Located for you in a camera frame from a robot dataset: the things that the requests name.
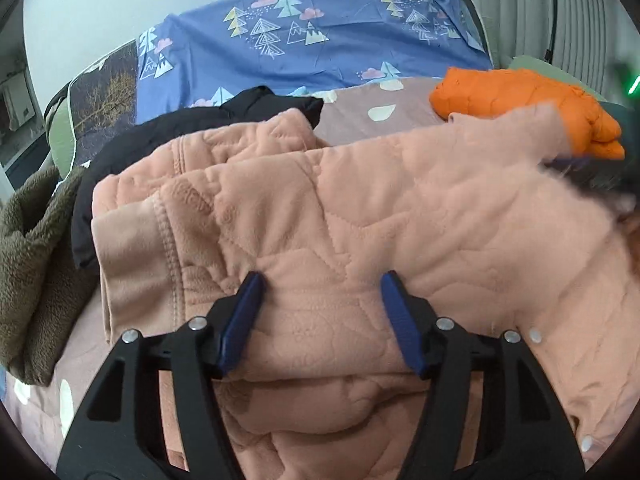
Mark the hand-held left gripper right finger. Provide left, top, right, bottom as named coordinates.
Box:
left=380, top=270, right=586, bottom=480

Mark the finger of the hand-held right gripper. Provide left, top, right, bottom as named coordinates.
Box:
left=540, top=155, right=601, bottom=175

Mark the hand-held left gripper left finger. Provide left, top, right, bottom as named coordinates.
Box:
left=56, top=271, right=266, bottom=480

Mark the pink quilted fleece jacket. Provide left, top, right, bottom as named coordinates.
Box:
left=91, top=102, right=640, bottom=480

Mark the orange puffer jacket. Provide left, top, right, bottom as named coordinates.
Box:
left=429, top=66, right=626, bottom=161

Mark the folded green cloth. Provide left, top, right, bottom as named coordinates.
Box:
left=505, top=55, right=608, bottom=103

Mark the grey pleated curtain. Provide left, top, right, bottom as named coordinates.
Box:
left=477, top=0, right=640, bottom=106

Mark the black floor lamp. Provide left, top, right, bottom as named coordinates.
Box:
left=542, top=0, right=573, bottom=63

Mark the black jacket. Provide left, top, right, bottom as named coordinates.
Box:
left=70, top=86, right=325, bottom=270

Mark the olive green fleece garment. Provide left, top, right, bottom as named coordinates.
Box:
left=0, top=165, right=101, bottom=387

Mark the light green pillow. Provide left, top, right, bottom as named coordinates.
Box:
left=44, top=95, right=76, bottom=178

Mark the dark tree-print pillow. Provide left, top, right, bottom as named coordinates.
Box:
left=67, top=40, right=140, bottom=168

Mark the blue tree-print bed cover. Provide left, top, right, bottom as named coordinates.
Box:
left=136, top=0, right=493, bottom=111

